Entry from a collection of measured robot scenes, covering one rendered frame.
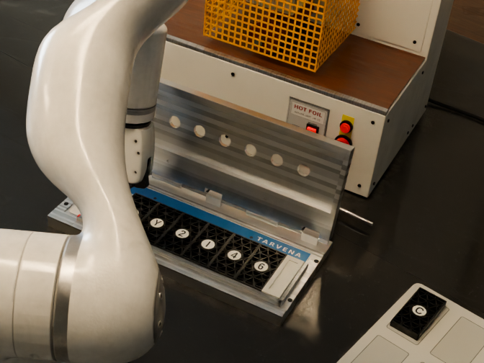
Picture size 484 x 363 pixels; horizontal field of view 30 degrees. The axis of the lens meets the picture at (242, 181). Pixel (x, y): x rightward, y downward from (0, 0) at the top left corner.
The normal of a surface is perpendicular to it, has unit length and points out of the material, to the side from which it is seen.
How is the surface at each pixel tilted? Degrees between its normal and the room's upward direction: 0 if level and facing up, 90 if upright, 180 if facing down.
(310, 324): 0
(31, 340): 85
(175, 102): 81
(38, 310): 56
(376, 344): 0
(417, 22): 90
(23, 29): 0
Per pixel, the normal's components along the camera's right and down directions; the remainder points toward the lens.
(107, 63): 0.66, -0.18
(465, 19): 0.09, -0.78
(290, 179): -0.44, 0.39
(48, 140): -0.47, -0.05
